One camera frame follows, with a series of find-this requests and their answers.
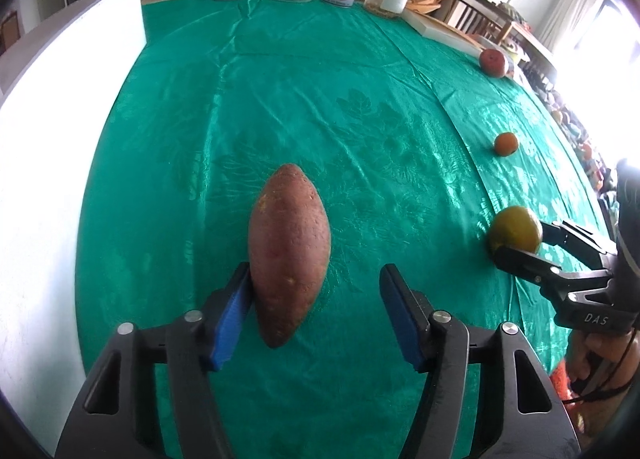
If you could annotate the white sheer curtain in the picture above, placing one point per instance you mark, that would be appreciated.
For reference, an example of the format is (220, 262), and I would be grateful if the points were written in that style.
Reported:
(560, 4)

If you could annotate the person's right hand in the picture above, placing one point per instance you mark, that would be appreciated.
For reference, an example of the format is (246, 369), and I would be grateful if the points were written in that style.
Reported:
(585, 354)

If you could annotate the white flat box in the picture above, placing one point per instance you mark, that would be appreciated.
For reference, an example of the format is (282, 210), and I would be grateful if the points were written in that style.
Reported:
(440, 29)

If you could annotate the small orange tangerine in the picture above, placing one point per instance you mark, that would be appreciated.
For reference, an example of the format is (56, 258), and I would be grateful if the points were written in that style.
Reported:
(506, 144)

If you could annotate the red apple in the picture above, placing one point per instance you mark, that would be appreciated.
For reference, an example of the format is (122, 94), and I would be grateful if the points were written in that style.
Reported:
(491, 62)

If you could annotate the white board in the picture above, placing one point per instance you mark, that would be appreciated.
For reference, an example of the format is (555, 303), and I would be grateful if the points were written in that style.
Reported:
(50, 189)

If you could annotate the green patterned tablecloth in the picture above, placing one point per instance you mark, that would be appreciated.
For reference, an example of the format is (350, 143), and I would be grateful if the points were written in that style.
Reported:
(325, 114)

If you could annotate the reddish sweet potato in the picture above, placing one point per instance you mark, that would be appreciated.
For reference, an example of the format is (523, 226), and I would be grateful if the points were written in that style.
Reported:
(290, 249)

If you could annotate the wooden sideboard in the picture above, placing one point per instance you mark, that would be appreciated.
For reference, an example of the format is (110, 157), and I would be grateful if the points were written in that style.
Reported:
(532, 46)

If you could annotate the wooden chair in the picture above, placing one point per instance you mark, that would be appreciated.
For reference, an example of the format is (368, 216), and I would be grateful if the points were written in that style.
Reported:
(475, 16)

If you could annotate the smooth green apple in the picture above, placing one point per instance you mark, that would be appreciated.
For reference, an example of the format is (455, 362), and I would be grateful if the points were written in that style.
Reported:
(515, 229)

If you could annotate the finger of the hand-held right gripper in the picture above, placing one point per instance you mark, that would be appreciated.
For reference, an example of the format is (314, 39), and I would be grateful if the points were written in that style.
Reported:
(575, 239)
(530, 266)

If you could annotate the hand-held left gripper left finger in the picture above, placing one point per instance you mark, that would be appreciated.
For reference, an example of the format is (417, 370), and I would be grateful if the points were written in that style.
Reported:
(230, 324)

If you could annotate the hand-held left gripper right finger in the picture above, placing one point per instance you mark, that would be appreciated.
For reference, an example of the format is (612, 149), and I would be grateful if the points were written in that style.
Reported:
(400, 319)

